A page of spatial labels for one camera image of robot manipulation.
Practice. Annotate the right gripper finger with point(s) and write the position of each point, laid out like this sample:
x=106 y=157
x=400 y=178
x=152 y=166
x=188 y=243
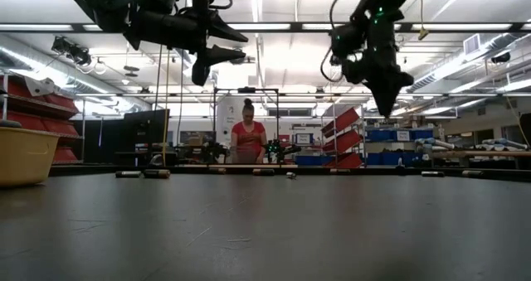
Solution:
x=390 y=100
x=378 y=96

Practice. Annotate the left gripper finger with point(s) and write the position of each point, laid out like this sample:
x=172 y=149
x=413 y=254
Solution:
x=222 y=55
x=224 y=30

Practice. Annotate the copper-top black battery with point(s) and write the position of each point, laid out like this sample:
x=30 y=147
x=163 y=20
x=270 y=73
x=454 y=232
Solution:
x=217 y=170
x=157 y=173
x=472 y=173
x=263 y=172
x=339 y=171

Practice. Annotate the background black robot arm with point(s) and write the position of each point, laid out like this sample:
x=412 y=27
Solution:
x=213 y=150

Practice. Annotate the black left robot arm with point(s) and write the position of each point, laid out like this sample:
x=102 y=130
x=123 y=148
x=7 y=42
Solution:
x=95 y=3

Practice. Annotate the blue bins with white label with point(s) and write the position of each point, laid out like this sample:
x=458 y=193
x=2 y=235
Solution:
x=379 y=136

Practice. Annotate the slanted red bin rack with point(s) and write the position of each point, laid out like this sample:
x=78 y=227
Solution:
x=344 y=121

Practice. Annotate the long row of blue bins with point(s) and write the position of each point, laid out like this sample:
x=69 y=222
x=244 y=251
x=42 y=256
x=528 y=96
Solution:
x=390 y=158

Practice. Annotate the grey material roll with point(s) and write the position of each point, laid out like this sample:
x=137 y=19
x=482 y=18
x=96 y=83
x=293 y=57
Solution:
x=435 y=143
x=504 y=143

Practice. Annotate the white round pillar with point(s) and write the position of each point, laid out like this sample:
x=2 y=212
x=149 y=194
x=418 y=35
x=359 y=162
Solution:
x=222 y=119

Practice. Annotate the silver battery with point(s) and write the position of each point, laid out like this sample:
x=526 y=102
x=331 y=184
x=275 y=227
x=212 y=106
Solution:
x=432 y=173
x=291 y=175
x=128 y=174

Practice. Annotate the white framed sign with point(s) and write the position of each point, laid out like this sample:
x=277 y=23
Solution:
x=304 y=139

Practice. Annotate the person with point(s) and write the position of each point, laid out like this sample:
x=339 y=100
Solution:
x=249 y=138

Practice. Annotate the white ceiling vent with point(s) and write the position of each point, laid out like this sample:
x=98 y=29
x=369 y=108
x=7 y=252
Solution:
x=472 y=44

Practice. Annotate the single blue bin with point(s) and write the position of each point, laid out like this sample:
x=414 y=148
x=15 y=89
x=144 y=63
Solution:
x=311 y=161

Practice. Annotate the black computer monitor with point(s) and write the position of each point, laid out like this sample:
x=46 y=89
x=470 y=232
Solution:
x=145 y=127

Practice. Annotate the wooden workbench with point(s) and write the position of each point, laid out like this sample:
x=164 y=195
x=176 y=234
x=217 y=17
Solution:
x=489 y=153

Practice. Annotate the black ceiling speaker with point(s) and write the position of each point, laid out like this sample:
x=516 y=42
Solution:
x=501 y=57

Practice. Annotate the red bin shelving unit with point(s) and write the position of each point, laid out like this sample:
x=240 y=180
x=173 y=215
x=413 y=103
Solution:
x=62 y=103

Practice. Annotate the yellow plastic bin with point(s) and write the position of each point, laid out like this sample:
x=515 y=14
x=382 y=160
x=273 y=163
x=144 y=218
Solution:
x=25 y=156

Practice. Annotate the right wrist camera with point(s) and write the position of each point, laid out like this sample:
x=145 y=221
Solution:
x=354 y=71

